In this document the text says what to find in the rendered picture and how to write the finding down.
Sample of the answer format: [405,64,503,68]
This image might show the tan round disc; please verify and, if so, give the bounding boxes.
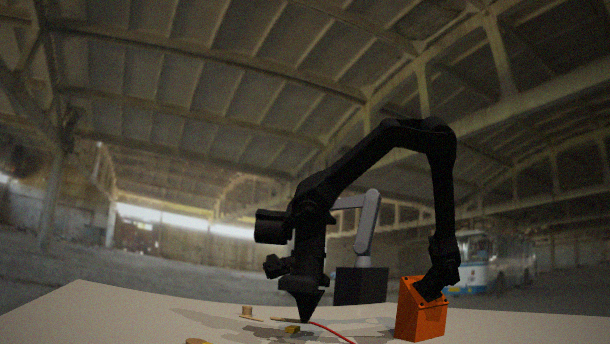
[186,338,207,344]

